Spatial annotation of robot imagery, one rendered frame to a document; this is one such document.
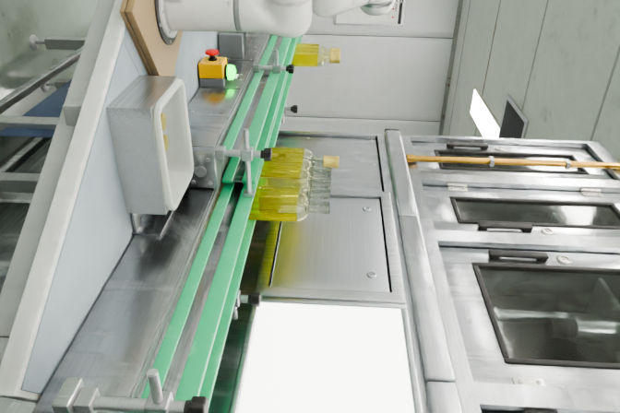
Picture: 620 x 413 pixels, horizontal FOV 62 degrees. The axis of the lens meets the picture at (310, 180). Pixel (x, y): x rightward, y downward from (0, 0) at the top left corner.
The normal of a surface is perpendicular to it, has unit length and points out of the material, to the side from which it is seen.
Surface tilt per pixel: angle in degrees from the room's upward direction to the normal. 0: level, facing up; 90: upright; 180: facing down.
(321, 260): 90
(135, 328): 90
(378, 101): 90
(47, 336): 0
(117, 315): 90
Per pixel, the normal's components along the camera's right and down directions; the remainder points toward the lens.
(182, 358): 0.01, -0.86
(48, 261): -0.02, -0.47
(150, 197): -0.05, 0.51
